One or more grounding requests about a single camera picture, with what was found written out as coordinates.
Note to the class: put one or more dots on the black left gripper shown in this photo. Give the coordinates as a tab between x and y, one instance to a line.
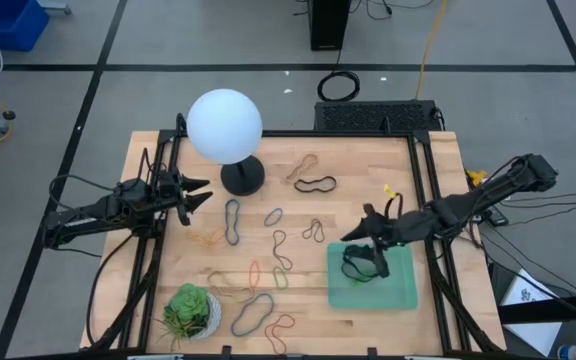
168	192

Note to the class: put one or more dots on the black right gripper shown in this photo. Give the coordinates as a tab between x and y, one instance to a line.
403	227

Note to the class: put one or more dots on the long blue rubber band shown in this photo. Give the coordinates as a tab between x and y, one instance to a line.
227	212

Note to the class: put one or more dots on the rubber bands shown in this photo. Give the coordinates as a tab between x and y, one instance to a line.
345	265

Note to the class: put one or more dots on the yellow rubber band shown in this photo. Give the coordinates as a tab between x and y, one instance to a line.
208	239

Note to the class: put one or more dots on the brown rubber band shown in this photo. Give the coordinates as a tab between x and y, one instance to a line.
320	235

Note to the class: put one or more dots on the black rubber band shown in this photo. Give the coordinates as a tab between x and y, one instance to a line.
333	184

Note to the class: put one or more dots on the small blue rubber band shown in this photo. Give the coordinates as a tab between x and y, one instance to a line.
266	220

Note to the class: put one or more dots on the dark purple rubber band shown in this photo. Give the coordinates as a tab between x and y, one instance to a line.
290	262

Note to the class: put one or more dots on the orange rubber band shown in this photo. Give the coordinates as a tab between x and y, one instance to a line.
258	272

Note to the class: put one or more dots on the green rubber band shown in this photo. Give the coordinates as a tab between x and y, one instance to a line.
275	277

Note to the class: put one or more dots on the large blue rubber band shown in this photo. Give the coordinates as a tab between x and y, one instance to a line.
232	328

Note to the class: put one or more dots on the red rubber band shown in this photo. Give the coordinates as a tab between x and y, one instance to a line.
266	332

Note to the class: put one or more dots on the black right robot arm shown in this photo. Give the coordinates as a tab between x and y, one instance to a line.
498	192

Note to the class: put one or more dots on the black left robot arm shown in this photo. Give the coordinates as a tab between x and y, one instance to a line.
93	217

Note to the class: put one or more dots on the teal translucent plastic bin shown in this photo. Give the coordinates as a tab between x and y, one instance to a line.
398	290

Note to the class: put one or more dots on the blue plastic floor bin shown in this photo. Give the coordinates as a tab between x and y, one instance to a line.
3	25

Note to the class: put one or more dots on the white globe lamp black base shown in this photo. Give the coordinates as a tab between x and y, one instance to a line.
223	125

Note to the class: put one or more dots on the green succulent in white pot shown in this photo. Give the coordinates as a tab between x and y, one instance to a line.
188	305

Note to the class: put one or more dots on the black perforated computer case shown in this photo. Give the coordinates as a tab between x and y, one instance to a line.
368	116

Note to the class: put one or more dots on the black power adapter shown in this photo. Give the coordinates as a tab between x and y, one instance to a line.
498	217

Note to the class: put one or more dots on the black metal beam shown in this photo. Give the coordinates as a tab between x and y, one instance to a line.
543	311

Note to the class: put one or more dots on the white paper sheet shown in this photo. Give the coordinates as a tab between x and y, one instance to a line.
533	340

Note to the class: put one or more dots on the black computer tower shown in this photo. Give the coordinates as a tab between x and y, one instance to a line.
329	25

